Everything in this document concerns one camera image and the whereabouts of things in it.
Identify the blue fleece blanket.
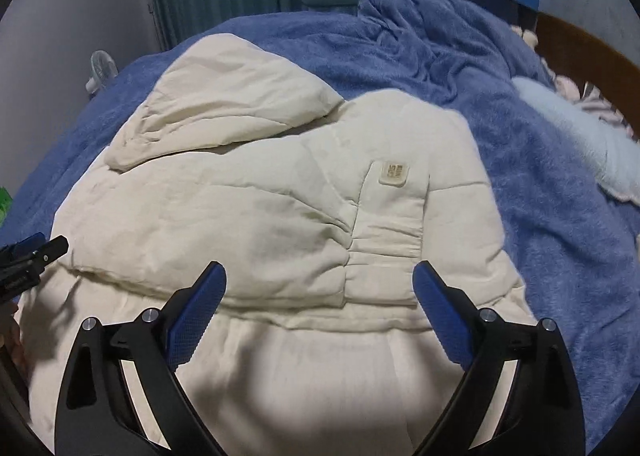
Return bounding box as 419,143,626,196
0,0,640,456

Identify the cream hooded padded jacket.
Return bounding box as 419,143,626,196
15,33,538,456

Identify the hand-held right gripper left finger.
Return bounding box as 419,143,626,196
54,261,228,456

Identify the white plush toy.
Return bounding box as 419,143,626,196
510,25,539,46

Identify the light blue fluffy pillow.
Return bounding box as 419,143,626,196
512,76,640,203

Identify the small white fan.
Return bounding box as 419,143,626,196
84,50,120,95

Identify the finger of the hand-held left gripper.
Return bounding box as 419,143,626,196
0,232,48,262
15,235,70,277

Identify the pale pink cloth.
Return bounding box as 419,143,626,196
544,70,583,100

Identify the wooden bed headboard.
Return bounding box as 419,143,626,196
534,11,640,143

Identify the grey striped cloth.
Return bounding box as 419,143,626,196
577,80,640,139

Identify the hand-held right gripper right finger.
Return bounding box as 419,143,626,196
412,260,587,456

